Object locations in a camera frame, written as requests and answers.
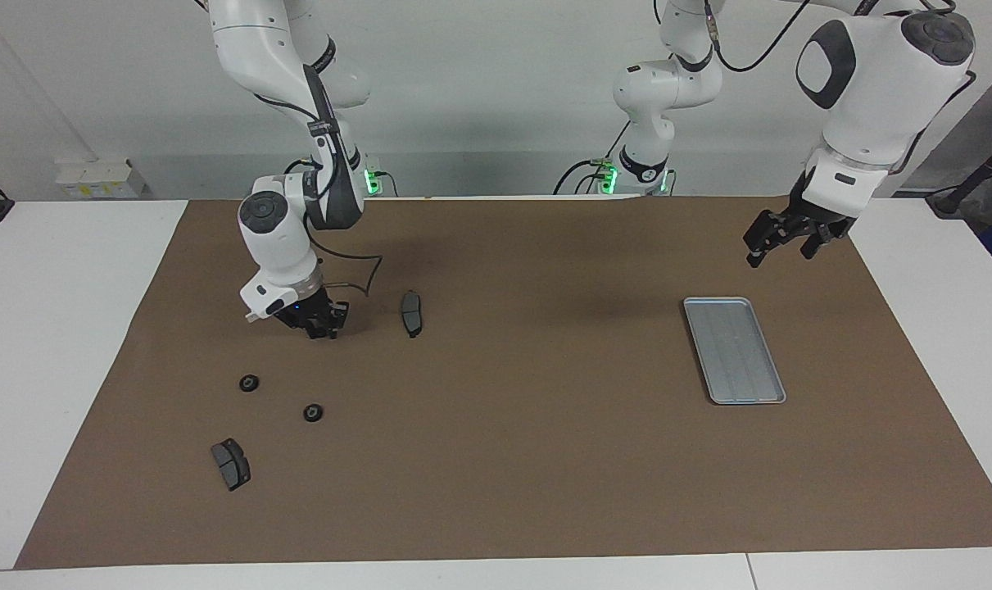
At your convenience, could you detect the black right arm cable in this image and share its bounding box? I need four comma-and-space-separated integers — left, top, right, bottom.
254, 90, 384, 296

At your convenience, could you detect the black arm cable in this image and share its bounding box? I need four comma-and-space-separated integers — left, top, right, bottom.
703, 0, 978, 177
254, 90, 384, 296

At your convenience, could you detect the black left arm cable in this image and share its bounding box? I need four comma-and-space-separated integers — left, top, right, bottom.
703, 0, 978, 177

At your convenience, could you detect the white wall socket box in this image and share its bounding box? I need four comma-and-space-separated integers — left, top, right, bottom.
55, 157, 146, 200

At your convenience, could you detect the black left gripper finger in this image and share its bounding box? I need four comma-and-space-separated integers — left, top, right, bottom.
800, 223, 840, 261
744, 209, 791, 269

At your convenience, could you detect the silver metal tray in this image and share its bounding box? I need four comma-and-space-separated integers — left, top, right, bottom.
682, 297, 788, 406

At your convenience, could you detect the black stand pole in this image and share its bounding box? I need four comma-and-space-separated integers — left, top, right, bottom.
926, 131, 992, 218

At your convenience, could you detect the brown table mat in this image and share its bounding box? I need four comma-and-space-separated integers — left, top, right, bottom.
14, 195, 992, 570

